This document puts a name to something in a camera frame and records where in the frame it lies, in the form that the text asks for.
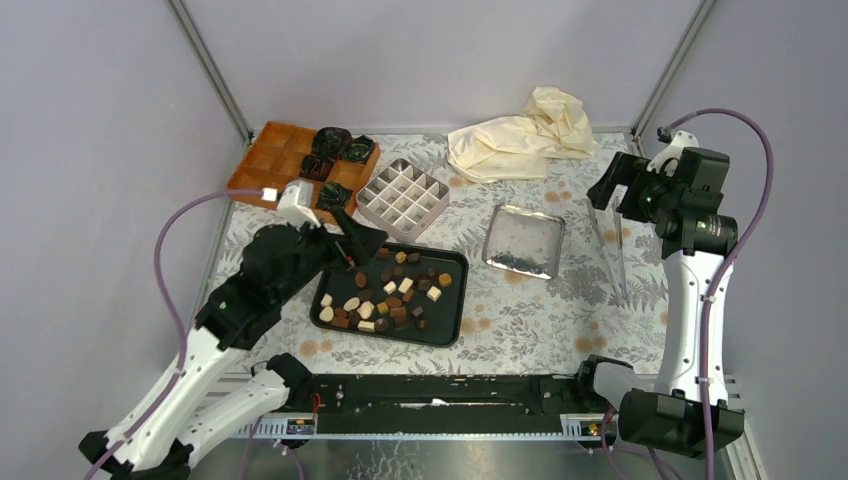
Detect metal serving tongs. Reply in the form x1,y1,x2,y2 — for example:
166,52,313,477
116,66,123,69
587,198,629,306

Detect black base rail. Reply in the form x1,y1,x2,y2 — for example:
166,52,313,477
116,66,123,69
280,374,607,438

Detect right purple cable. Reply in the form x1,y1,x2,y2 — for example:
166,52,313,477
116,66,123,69
599,107,775,480

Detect pink grid box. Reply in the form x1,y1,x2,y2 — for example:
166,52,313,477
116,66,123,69
356,159,450,243

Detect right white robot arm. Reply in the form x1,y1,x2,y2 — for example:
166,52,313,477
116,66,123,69
573,147,744,458

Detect white oval chocolate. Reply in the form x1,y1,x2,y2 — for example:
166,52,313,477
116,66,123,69
343,297,361,312

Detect purple cable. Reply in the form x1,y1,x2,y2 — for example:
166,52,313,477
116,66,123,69
82,188,266,480
599,107,775,480

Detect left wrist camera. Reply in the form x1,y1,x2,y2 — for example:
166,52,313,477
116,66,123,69
261,180,322,229

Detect dark paper cup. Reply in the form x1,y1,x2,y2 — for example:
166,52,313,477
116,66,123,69
341,135,376,164
299,154,335,182
315,182,353,212
311,127,352,160

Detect cream cloth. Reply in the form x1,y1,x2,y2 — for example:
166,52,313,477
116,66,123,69
447,86,598,183

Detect black plastic tray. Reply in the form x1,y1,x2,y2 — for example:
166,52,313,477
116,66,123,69
310,243,469,348

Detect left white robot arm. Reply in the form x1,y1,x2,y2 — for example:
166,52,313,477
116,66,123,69
79,208,388,479

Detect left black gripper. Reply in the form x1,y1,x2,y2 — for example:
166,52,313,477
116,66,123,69
273,207,389,307

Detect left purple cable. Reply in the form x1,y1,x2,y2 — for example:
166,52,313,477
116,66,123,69
82,188,266,480

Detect white chocolate piece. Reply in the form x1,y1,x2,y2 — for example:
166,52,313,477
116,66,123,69
426,286,442,302
397,278,414,294

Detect silver metal tray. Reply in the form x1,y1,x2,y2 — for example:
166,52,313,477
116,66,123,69
482,204,565,280

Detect orange compartment box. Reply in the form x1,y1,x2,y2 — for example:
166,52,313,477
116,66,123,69
226,121,380,223

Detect floral table mat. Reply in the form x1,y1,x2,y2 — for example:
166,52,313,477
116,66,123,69
198,132,670,378

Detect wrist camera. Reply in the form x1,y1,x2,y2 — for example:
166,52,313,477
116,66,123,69
261,180,322,229
647,127,699,177

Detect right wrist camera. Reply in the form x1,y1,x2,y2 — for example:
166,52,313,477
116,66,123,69
647,127,699,177

